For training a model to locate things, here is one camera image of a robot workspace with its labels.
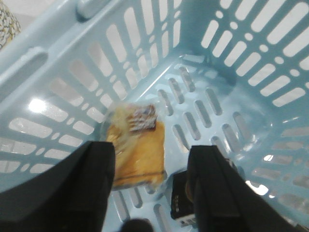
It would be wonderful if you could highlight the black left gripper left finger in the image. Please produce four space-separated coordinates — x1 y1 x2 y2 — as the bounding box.
0 141 115 232

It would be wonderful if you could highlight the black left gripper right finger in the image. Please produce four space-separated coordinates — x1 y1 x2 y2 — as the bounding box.
187 145 304 232

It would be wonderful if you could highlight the clear bread package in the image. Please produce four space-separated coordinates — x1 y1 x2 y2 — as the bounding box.
101 100 165 190

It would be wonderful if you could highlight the light blue plastic basket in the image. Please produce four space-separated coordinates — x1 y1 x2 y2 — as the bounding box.
0 0 309 232

